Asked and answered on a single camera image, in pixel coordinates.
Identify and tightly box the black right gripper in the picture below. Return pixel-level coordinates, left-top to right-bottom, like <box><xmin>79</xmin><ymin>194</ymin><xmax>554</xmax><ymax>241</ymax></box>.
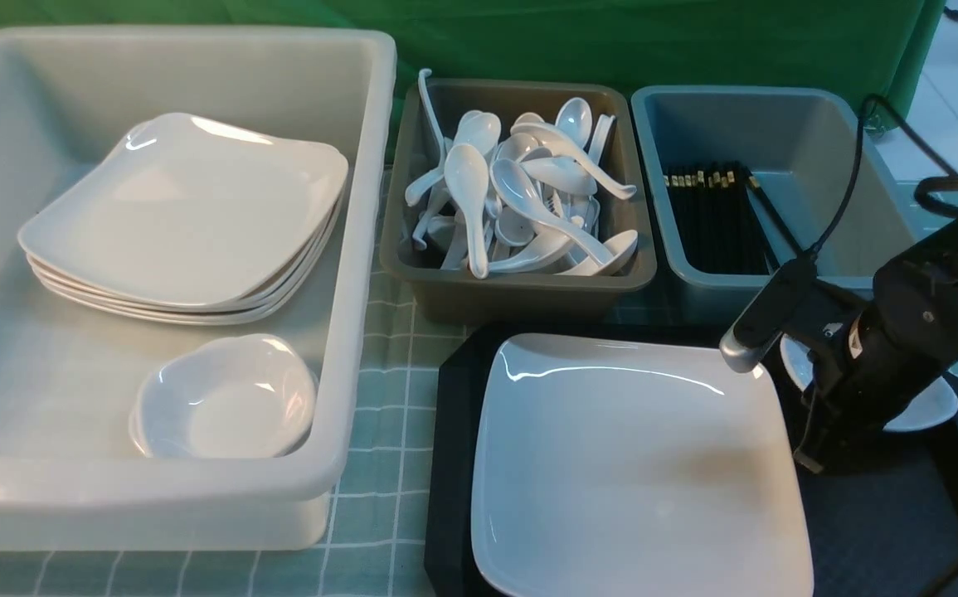
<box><xmin>792</xmin><ymin>219</ymin><xmax>958</xmax><ymax>473</ymax></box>

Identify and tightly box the small white bowl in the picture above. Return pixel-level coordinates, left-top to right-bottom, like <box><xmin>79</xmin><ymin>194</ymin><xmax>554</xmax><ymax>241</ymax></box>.
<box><xmin>129</xmin><ymin>383</ymin><xmax>315</xmax><ymax>459</ymax></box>
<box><xmin>129</xmin><ymin>333</ymin><xmax>319</xmax><ymax>459</ymax></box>
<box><xmin>779</xmin><ymin>335</ymin><xmax>958</xmax><ymax>432</ymax></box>

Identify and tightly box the large white square plate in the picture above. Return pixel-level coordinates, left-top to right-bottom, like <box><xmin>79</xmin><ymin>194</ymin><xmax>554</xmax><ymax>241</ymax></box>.
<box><xmin>470</xmin><ymin>333</ymin><xmax>815</xmax><ymax>596</ymax></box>

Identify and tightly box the white ceramic soup spoon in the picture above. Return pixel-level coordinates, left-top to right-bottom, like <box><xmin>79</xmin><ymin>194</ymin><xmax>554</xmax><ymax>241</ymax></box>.
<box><xmin>490</xmin><ymin>159</ymin><xmax>615</xmax><ymax>267</ymax></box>

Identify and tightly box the black chopstick gold band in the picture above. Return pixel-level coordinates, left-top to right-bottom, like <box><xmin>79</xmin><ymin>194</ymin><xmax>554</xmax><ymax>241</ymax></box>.
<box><xmin>742</xmin><ymin>166</ymin><xmax>805</xmax><ymax>256</ymax></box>

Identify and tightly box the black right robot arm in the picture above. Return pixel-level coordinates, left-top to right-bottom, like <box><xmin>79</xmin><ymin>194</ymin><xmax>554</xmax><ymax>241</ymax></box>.
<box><xmin>783</xmin><ymin>220</ymin><xmax>958</xmax><ymax>473</ymax></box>

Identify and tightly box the bottom stacked white plate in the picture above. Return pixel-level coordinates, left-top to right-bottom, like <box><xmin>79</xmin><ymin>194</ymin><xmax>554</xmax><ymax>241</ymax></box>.
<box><xmin>39</xmin><ymin>217</ymin><xmax>337</xmax><ymax>327</ymax></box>

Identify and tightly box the stacked white plate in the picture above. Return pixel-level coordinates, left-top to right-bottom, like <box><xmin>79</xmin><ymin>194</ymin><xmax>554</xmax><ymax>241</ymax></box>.
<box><xmin>39</xmin><ymin>217</ymin><xmax>337</xmax><ymax>327</ymax></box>
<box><xmin>31</xmin><ymin>207</ymin><xmax>340</xmax><ymax>321</ymax></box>
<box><xmin>25</xmin><ymin>201</ymin><xmax>343</xmax><ymax>313</ymax></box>
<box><xmin>17</xmin><ymin>113</ymin><xmax>350</xmax><ymax>308</ymax></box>

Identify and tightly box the top stacked white plate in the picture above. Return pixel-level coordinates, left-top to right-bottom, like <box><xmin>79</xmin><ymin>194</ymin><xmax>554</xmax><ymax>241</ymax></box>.
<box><xmin>17</xmin><ymin>113</ymin><xmax>350</xmax><ymax>308</ymax></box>

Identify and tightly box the black plastic serving tray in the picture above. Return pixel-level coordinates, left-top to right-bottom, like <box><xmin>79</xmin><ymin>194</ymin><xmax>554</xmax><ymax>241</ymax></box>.
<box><xmin>423</xmin><ymin>323</ymin><xmax>958</xmax><ymax>596</ymax></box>

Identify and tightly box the grey-blue chopstick bin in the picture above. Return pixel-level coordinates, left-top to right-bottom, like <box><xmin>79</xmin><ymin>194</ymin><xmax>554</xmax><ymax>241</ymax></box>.
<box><xmin>630</xmin><ymin>85</ymin><xmax>920</xmax><ymax>326</ymax></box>

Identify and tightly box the bundle of black chopsticks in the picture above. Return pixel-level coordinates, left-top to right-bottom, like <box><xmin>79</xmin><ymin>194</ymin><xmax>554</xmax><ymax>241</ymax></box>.
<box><xmin>664</xmin><ymin>162</ymin><xmax>781</xmax><ymax>275</ymax></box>

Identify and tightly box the green backdrop cloth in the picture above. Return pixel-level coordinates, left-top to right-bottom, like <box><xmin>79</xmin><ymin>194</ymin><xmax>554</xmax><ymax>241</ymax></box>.
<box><xmin>0</xmin><ymin>1</ymin><xmax>944</xmax><ymax>141</ymax></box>

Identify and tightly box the white spoon front right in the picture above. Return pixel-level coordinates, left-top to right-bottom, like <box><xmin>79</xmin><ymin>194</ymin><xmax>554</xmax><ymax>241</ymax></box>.
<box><xmin>562</xmin><ymin>230</ymin><xmax>639</xmax><ymax>277</ymax></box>

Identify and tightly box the white spoon top back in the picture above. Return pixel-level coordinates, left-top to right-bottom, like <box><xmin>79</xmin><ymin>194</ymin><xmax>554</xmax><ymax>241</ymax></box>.
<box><xmin>554</xmin><ymin>97</ymin><xmax>595</xmax><ymax>150</ymax></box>

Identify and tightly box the white spoon front left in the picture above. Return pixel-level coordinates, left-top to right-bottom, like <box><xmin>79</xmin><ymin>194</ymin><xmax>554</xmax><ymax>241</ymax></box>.
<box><xmin>444</xmin><ymin>143</ymin><xmax>489</xmax><ymax>279</ymax></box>

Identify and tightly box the green checked tablecloth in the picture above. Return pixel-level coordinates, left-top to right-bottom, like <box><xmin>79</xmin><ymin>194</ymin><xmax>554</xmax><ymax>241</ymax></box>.
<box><xmin>0</xmin><ymin>166</ymin><xmax>958</xmax><ymax>597</ymax></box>

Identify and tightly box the small white bowl in tub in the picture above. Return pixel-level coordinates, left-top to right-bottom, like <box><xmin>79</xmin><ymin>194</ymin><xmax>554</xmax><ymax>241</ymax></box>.
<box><xmin>129</xmin><ymin>383</ymin><xmax>315</xmax><ymax>459</ymax></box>

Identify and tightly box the large white plastic tub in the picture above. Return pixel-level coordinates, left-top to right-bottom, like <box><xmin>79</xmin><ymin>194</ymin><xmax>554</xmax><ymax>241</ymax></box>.
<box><xmin>0</xmin><ymin>24</ymin><xmax>396</xmax><ymax>552</ymax></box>

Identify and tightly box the black camera cable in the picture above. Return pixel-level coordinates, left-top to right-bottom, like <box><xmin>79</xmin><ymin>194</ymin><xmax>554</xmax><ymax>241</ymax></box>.
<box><xmin>806</xmin><ymin>94</ymin><xmax>958</xmax><ymax>258</ymax></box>

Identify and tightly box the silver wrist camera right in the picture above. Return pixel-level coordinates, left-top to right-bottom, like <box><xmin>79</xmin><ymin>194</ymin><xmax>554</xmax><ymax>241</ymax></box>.
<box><xmin>719</xmin><ymin>257</ymin><xmax>818</xmax><ymax>374</ymax></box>

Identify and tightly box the white spoon long handle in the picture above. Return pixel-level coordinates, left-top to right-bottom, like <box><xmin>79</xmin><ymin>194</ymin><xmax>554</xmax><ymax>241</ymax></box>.
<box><xmin>510</xmin><ymin>122</ymin><xmax>637</xmax><ymax>201</ymax></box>

